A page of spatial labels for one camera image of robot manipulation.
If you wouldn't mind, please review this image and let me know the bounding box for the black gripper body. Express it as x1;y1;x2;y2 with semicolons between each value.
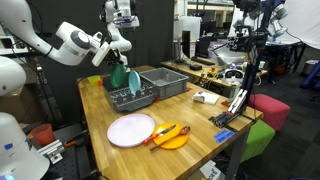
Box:
103;49;122;65

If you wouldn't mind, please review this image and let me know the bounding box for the dark green plate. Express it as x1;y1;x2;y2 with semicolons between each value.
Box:
109;63;128;89

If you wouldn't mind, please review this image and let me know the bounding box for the light blue plate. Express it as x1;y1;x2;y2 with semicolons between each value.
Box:
128;70;142;97

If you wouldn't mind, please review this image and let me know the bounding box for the large lilac plate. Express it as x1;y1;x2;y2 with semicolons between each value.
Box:
106;113;156;148

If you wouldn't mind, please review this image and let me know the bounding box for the orange plate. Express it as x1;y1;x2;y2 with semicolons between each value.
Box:
152;122;190;150

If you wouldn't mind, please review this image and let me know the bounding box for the yellow green cup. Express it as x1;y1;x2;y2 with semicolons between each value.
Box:
87;75;102;85

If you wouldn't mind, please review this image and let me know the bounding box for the black backdrop curtain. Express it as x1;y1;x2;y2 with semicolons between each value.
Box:
13;0;175;128

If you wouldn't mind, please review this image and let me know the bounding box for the grey plastic bin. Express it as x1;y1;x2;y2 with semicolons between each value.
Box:
139;67;190;100

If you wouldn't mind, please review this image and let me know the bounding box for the wooden background desk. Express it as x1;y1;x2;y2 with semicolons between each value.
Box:
160;59;269;90

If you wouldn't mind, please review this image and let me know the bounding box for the black computer monitor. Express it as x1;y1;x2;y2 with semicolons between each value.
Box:
181;30;192;60

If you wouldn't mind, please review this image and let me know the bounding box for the black power adapter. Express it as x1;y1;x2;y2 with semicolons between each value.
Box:
189;63;203;72

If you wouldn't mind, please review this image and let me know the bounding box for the white plastic container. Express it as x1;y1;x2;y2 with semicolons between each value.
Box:
173;15;202;43

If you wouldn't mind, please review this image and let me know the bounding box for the black keyboard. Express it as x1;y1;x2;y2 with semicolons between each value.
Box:
190;56;216;66

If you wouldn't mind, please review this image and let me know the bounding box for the colourful toy figure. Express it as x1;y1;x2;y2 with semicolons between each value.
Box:
206;66;218;78

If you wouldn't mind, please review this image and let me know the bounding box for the wooden spoon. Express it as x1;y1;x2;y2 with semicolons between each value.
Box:
149;125;191;152

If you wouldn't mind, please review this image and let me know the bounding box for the small white box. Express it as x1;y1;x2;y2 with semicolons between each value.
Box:
192;90;220;106

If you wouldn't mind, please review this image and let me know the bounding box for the red cup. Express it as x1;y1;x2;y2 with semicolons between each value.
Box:
30;123;55;147

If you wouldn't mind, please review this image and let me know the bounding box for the cardboard box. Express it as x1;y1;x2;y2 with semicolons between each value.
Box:
0;87;34;124

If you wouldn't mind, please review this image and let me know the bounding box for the black perforated workbench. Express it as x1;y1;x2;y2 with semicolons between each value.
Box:
29;123;99;180

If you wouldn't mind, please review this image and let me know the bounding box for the white equipment case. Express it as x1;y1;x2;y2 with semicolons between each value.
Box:
0;33;24;57

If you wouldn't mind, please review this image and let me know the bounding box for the clear plastic tub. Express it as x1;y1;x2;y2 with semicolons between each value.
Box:
209;41;246;67

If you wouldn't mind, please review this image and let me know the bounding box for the white round device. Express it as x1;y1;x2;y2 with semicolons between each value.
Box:
222;68;245;84

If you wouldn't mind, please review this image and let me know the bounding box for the blue tape patch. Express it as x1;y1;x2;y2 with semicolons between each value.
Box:
213;129;236;144

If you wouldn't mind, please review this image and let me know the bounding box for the white domed device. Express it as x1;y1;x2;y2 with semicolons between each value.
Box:
0;111;51;180

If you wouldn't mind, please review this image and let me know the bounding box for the white blue printed box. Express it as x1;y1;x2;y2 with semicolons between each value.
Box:
199;159;223;180

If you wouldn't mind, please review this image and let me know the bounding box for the grey table leg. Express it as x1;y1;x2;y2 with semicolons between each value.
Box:
225;128;251;180

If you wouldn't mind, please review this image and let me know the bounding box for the pink cube stool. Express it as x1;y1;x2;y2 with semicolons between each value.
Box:
248;93;291;132

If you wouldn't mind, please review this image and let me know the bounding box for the green cube stool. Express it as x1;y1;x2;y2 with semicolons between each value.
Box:
239;119;276;164

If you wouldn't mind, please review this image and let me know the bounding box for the grey trash can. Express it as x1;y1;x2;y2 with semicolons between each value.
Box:
301;59;320;77

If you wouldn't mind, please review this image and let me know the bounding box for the white fabric sheet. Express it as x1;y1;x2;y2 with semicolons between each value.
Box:
283;0;320;51

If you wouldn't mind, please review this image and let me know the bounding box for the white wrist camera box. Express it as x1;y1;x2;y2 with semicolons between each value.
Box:
91;41;112;67

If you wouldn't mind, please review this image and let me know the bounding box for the grey wire dish drainer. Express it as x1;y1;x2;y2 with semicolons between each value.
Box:
102;71;160;113

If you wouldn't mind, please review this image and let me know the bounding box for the black camera on tripod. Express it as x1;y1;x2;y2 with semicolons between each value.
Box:
19;31;64;128

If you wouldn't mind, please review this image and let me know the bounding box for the red handled knife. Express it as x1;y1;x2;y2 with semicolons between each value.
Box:
142;124;177;145

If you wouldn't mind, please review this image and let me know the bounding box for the orange handled black tool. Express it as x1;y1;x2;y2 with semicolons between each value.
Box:
64;129;89;148

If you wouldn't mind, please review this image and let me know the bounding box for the aluminium bracket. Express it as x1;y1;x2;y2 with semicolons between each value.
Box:
37;139;66;165

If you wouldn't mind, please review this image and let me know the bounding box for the black clamped camera stand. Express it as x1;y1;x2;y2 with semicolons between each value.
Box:
209;24;268;129

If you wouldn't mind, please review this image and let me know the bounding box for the blue metal frame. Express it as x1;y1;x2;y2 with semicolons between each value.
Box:
299;61;320;92

